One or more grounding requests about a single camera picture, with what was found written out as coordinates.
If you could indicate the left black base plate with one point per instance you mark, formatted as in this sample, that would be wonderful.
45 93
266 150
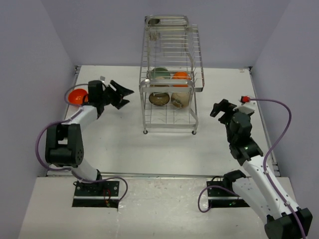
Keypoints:
96 195

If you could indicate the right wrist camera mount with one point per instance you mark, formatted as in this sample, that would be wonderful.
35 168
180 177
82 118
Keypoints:
247 106

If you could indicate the cream beige bowl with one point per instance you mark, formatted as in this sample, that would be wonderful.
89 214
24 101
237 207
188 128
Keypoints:
159 82

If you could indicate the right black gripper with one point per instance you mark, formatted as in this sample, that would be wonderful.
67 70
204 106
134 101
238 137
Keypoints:
224 106

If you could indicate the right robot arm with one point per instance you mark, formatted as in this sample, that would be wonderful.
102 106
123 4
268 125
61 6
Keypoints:
282 217

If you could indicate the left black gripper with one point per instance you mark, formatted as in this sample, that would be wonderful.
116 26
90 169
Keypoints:
118 102

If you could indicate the metal two-tier dish rack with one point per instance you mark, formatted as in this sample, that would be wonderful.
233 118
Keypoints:
171 74

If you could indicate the orange bowl on table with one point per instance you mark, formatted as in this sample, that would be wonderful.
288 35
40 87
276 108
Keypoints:
78 96

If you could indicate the orange bowl in rack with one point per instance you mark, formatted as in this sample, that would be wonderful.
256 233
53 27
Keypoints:
181 76

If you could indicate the metal utensil cup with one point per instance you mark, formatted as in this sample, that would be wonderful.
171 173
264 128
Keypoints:
152 29

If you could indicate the green bowl in rack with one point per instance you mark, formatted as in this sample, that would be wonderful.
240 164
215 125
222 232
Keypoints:
160 71

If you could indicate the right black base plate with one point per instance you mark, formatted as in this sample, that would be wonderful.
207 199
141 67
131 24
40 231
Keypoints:
219 198

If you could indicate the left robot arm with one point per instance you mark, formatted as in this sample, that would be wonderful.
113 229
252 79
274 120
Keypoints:
64 146

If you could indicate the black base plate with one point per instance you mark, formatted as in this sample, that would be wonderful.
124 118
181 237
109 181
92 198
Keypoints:
219 198
96 195

